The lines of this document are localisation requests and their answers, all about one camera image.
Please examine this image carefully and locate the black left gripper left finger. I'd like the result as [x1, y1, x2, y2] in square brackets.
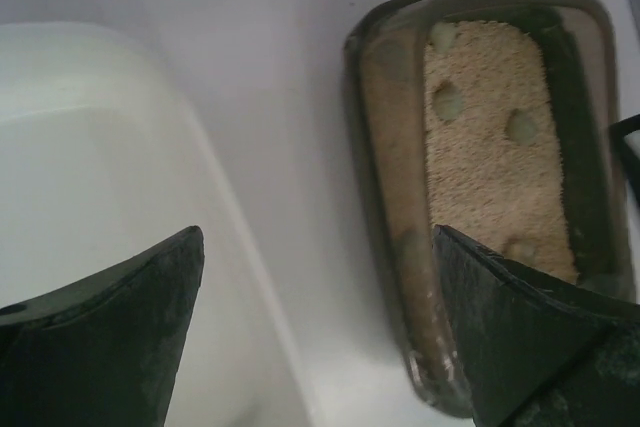
[1, 226, 204, 426]

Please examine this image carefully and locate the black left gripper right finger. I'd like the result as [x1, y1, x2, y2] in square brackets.
[433, 226, 639, 426]

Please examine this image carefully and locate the black slotted litter scoop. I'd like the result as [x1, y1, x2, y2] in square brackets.
[609, 114, 639, 190]

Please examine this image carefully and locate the beige pellet litter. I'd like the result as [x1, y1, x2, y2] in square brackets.
[424, 21, 578, 283]

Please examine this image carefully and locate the dark translucent litter box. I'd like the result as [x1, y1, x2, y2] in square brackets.
[344, 0, 636, 419]

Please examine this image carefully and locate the green clump lower left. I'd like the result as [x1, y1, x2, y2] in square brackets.
[504, 239, 536, 266]

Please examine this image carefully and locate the green clump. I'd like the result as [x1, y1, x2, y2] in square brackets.
[504, 239, 536, 266]
[431, 82, 464, 122]
[429, 22, 457, 54]

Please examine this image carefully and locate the white plastic bin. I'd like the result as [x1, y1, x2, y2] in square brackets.
[1, 22, 317, 426]

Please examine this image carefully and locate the brownish clump lower right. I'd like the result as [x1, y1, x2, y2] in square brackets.
[505, 109, 538, 146]

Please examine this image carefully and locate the green clump top left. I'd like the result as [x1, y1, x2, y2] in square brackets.
[431, 82, 464, 122]

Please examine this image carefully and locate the green clump top right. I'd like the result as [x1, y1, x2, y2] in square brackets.
[429, 22, 457, 54]

